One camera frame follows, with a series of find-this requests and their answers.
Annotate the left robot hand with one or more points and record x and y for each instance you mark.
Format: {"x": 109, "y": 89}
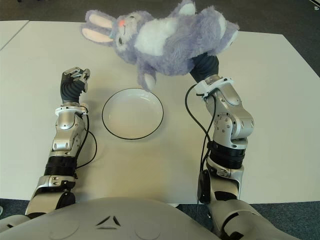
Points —
{"x": 71, "y": 86}

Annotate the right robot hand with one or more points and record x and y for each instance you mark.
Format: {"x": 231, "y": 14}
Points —
{"x": 207, "y": 67}

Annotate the purple plush bunny doll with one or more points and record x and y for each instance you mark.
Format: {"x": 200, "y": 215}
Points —
{"x": 175, "y": 50}

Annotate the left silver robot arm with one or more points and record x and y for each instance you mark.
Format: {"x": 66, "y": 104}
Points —
{"x": 65, "y": 130}

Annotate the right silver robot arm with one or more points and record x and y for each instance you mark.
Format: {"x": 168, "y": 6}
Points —
{"x": 232, "y": 120}

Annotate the white plate with black rim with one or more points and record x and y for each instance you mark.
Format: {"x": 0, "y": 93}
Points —
{"x": 132, "y": 117}

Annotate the white table leg foot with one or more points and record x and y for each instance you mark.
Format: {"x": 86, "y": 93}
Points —
{"x": 175, "y": 205}

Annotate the grey robot torso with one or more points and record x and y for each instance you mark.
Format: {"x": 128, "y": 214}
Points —
{"x": 112, "y": 222}

